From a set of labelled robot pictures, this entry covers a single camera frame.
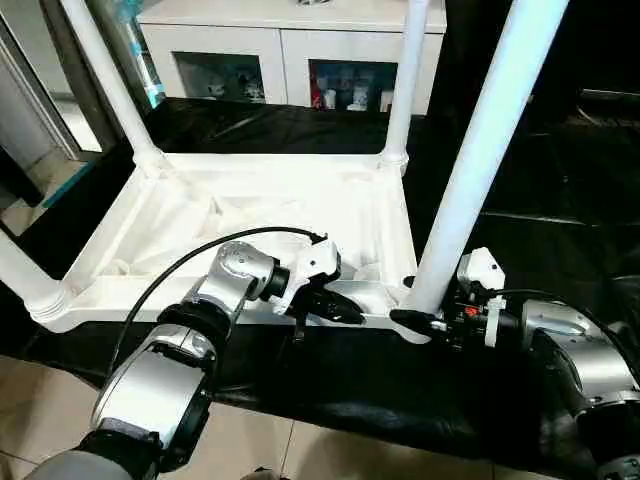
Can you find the grey curtain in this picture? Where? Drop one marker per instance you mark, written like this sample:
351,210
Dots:
55,60

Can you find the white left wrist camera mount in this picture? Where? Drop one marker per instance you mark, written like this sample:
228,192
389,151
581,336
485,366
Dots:
320,262

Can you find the red bottle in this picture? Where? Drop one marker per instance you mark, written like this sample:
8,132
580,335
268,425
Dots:
316,92

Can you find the white cup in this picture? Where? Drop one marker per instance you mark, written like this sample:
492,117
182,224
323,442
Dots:
330,99

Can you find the light blue rack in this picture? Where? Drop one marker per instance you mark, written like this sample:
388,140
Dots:
152,90

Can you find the teal floor mat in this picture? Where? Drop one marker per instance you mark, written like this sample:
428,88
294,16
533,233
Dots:
65,187

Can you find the grey door frame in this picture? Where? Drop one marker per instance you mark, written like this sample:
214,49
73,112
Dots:
45,115

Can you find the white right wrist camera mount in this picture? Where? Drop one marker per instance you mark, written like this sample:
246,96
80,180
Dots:
480,265

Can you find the small white figurine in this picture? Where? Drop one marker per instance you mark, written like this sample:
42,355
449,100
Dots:
216,89

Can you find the white display cabinet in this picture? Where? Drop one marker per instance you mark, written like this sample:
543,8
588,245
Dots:
225,35

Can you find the white plastic table leg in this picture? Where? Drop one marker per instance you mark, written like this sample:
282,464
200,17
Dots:
407,75
110,90
480,125
25,280

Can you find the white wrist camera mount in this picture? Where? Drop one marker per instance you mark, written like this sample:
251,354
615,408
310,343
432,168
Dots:
320,262
480,265

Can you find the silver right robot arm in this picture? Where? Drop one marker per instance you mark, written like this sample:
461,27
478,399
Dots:
575,340

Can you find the dark grey figurine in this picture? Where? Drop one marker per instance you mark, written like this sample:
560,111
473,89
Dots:
312,2

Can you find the white jar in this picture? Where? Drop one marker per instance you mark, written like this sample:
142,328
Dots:
360,97
386,100

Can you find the black floor stand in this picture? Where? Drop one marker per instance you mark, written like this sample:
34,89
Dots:
20,175

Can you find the black mat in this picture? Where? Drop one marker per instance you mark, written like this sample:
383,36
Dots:
375,380

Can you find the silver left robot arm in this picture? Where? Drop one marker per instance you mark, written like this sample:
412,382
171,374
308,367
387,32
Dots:
235,270

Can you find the black cabinet with gold label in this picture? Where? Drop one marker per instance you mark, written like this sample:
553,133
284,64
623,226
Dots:
560,60

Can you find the dark low furniture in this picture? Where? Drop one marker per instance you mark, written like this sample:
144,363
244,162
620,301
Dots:
605,110

